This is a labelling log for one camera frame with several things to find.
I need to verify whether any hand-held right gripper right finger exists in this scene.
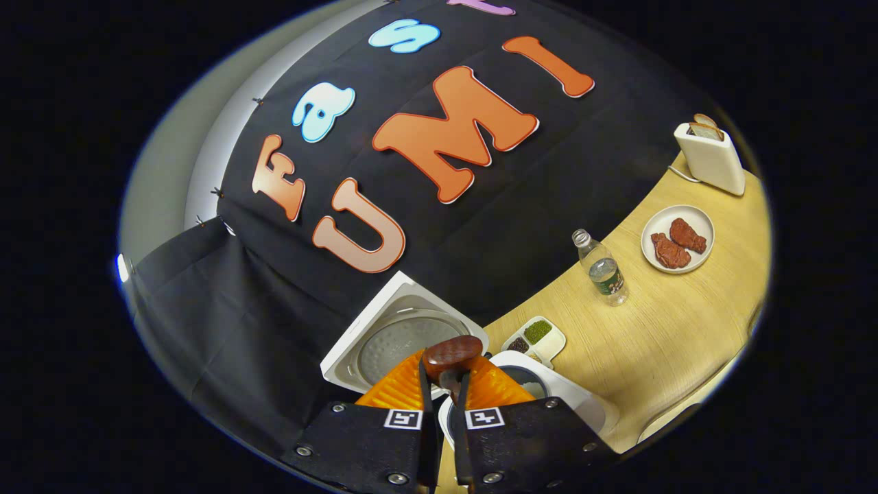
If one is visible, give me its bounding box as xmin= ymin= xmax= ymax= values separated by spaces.
xmin=451 ymin=354 xmax=619 ymax=494

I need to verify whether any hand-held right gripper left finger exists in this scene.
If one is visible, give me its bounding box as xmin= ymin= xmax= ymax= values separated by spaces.
xmin=281 ymin=349 xmax=444 ymax=494

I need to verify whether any dark wooden spoon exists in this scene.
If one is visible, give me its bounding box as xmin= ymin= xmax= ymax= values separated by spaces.
xmin=422 ymin=336 xmax=484 ymax=405

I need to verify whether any white rice cooker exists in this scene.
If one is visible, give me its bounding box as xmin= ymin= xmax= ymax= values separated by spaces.
xmin=320 ymin=271 xmax=621 ymax=455

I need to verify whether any white divided seasoning dish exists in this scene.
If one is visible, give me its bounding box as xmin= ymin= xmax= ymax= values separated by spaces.
xmin=501 ymin=316 xmax=567 ymax=370

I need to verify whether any clear plastic water bottle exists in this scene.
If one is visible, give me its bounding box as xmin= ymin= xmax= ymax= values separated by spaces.
xmin=572 ymin=228 xmax=630 ymax=307

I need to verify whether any black backdrop cloth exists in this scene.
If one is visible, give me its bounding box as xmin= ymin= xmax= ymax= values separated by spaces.
xmin=130 ymin=0 xmax=728 ymax=454

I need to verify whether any red meat piece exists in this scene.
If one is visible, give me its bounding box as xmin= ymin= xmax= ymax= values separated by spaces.
xmin=669 ymin=217 xmax=708 ymax=255
xmin=650 ymin=232 xmax=692 ymax=270

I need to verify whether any white oval plate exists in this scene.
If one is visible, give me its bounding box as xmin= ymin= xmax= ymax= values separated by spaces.
xmin=641 ymin=204 xmax=715 ymax=275

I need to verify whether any white toaster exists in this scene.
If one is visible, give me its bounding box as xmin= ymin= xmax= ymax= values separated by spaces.
xmin=674 ymin=122 xmax=746 ymax=197

